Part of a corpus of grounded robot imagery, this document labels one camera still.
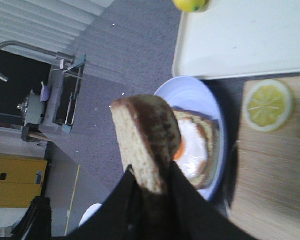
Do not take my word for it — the front yellow lemon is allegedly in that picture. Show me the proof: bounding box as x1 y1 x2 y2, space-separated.
172 0 208 13

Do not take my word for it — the white curtain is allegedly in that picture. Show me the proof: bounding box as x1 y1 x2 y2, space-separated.
0 0 113 52

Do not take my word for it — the wooden cutting board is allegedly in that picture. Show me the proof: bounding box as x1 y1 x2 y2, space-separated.
229 76 300 240

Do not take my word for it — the yellow cabinet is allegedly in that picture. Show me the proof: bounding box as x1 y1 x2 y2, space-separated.
0 154 48 208

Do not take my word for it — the white serving tray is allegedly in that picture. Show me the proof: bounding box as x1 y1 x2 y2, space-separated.
172 0 300 80

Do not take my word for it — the light blue plate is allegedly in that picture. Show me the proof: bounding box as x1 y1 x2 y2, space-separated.
78 75 228 228

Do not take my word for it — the fried egg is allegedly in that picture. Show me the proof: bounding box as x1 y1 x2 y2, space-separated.
173 117 209 180

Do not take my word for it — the lemon slice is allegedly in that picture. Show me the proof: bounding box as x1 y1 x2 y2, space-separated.
243 79 294 133

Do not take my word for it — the bread slice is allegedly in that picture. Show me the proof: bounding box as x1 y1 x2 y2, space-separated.
172 107 220 190
110 95 181 195

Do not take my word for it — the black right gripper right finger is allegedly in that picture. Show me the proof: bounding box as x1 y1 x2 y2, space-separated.
169 161 252 240

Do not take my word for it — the metal sink faucet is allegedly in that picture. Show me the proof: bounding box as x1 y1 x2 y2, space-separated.
0 40 76 82

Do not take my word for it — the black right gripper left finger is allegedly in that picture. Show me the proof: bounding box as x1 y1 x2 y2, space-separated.
65 165 143 240

